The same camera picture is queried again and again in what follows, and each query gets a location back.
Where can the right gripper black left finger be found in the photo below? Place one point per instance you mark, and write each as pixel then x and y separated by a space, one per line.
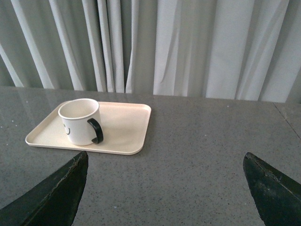
pixel 52 202

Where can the cream rectangular tray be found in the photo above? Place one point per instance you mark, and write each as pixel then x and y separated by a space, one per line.
pixel 124 126

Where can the grey pleated curtain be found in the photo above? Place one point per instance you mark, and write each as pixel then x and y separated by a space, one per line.
pixel 230 49

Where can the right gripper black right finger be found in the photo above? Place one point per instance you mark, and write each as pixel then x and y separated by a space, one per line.
pixel 277 197

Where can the white smiley mug black handle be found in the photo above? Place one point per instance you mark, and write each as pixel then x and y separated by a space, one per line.
pixel 82 122

